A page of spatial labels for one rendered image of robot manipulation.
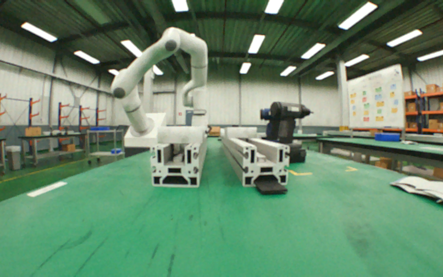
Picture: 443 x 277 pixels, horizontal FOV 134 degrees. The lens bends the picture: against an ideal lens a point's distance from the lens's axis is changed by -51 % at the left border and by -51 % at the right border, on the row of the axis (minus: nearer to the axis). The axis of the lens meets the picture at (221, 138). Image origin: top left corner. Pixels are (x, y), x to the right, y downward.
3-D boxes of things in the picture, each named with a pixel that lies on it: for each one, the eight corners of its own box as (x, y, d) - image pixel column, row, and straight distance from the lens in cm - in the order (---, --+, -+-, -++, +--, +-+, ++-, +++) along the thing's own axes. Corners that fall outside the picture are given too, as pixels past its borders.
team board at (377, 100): (338, 173, 428) (339, 80, 431) (355, 171, 459) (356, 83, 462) (391, 193, 325) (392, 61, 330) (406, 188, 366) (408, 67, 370)
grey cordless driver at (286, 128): (266, 161, 72) (267, 102, 71) (306, 158, 83) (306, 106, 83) (278, 164, 65) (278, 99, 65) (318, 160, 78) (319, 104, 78)
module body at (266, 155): (221, 147, 118) (221, 134, 118) (237, 147, 119) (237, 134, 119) (242, 186, 40) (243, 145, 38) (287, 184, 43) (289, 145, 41)
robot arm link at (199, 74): (178, 67, 109) (182, 110, 124) (206, 67, 107) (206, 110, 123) (180, 61, 117) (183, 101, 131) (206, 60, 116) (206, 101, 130)
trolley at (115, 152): (87, 164, 542) (86, 125, 535) (97, 160, 588) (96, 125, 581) (120, 165, 492) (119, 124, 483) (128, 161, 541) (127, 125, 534)
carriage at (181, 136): (171, 148, 62) (171, 126, 62) (204, 148, 61) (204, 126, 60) (157, 154, 47) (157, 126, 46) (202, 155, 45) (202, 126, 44)
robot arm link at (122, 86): (125, 91, 128) (120, 106, 114) (111, 80, 126) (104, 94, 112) (184, 39, 111) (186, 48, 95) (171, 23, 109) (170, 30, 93)
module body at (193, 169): (190, 147, 119) (190, 134, 118) (206, 148, 118) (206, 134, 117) (152, 186, 41) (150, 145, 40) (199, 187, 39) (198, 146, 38)
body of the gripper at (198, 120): (207, 114, 127) (207, 130, 127) (192, 114, 128) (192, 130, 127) (207, 112, 120) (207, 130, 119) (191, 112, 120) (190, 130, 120)
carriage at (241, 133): (224, 142, 86) (224, 127, 86) (248, 142, 87) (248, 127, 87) (227, 145, 70) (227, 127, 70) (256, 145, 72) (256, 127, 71)
